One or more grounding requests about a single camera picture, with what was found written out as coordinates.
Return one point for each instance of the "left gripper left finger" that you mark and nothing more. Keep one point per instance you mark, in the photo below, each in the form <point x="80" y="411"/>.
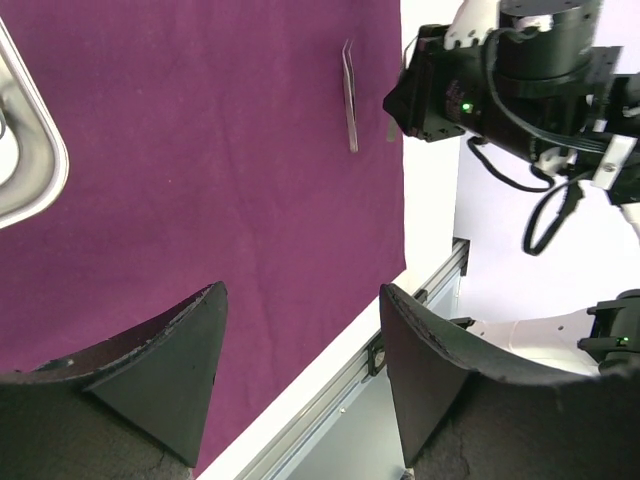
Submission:
<point x="131" y="407"/>

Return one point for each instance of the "steel instrument tray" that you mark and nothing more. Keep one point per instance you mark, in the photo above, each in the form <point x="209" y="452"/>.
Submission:
<point x="37" y="166"/>

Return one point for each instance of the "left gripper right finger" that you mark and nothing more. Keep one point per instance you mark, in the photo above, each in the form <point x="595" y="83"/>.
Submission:
<point x="467" y="409"/>

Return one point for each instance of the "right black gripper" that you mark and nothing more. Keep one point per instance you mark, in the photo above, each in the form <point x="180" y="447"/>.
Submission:
<point x="525" y="76"/>

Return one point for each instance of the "aluminium front rail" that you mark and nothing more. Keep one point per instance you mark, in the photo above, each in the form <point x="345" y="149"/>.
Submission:
<point x="333" y="421"/>

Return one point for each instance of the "purple cloth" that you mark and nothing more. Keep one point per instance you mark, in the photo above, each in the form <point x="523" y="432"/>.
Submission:
<point x="208" y="142"/>

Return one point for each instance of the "white thin instrument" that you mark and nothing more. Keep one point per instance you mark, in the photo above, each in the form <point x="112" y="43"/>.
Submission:
<point x="349" y="95"/>

